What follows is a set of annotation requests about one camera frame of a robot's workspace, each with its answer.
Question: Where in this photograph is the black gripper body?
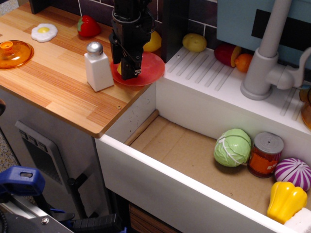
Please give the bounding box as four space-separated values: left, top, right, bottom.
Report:
109 14 152 73

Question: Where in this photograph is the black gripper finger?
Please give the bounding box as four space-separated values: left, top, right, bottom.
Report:
121 55 140 80
111 43 123 64

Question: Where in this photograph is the yellow toy corn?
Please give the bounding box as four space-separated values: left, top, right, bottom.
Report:
117 63 122 75

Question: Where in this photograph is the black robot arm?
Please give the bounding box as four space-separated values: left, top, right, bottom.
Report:
109 0 155 80

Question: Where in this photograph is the pink plastic plate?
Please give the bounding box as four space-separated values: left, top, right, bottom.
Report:
110 52 165 86

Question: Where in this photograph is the yellow toy lemon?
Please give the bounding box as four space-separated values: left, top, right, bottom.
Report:
143 31 162 52

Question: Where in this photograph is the white salt shaker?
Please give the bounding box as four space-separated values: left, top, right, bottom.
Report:
84 41 114 92

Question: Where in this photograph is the red toy strawberry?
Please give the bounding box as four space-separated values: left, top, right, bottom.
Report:
77 15 102 37

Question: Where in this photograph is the yellow toy potato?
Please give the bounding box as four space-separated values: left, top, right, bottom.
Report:
182 33 207 52

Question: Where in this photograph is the toy fried egg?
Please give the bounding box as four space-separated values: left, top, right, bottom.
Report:
31 23 58 43

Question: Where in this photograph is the red toy apple half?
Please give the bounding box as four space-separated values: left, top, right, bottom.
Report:
214 43 242 67

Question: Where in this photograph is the orange transparent pot lid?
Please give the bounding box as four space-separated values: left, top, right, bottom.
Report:
0 40 35 70

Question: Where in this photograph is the white toy sink basin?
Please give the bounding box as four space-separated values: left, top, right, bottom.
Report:
96 48 311 233

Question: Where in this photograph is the orange toy citrus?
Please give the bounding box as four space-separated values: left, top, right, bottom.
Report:
234 53 253 73

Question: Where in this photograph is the grey toy oven door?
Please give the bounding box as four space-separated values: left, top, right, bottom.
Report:
15 120 87 218

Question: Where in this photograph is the green toy cabbage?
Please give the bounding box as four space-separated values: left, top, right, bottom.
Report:
213 128 252 167

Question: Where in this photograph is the grey toy faucet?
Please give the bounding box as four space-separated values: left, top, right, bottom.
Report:
241 0 311 100

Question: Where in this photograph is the blue clamp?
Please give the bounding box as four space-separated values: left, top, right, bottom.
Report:
0 166 45 197

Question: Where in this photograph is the orange labelled toy can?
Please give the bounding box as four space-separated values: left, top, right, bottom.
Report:
247 132 284 178

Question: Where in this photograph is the orange transparent pot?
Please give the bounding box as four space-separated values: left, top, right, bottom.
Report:
299 87 311 129

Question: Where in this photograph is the purple striped toy onion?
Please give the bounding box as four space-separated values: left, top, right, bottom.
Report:
274 158 311 192

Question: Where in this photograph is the yellow toy bell pepper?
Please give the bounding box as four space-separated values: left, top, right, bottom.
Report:
267 182 308 224

